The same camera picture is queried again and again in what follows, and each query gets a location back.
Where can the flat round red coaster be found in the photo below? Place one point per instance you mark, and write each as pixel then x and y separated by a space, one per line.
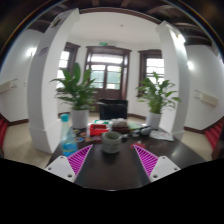
pixel 140 145

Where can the broad-leaf plant in white pot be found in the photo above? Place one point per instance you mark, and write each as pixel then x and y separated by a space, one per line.
pixel 156 96
pixel 79 90

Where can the grey round microphone heads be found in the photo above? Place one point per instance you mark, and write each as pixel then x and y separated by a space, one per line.
pixel 145 130

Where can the red carpeted staircase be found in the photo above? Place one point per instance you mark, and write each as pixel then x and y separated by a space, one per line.
pixel 215 135
pixel 2 133

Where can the black chair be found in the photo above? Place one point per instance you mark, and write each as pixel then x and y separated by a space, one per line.
pixel 113 110

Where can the red plastic box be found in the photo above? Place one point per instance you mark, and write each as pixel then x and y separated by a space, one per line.
pixel 98 130

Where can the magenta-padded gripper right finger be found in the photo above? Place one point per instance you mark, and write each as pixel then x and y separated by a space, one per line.
pixel 163 166

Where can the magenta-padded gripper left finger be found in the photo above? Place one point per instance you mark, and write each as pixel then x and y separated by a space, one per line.
pixel 60 166

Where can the green exit sign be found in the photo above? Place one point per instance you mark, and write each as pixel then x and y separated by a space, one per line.
pixel 103 43

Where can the clear blue-capped water bottle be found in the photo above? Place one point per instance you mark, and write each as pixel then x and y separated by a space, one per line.
pixel 68 141

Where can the dark-framed window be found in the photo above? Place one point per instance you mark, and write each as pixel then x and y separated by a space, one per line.
pixel 154 65
pixel 66 60

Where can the white wall-mounted unit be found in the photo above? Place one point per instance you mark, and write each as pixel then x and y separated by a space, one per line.
pixel 206 98
pixel 7 86

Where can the dark wooden glazed door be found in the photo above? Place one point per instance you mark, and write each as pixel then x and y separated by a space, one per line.
pixel 107 75

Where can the grey-green ceramic mug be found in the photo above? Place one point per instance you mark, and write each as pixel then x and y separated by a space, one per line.
pixel 111 143

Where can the brown box of white packets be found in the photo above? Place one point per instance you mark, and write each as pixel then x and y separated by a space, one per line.
pixel 120 126

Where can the green and white box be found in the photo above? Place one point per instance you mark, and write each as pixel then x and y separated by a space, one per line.
pixel 101 122

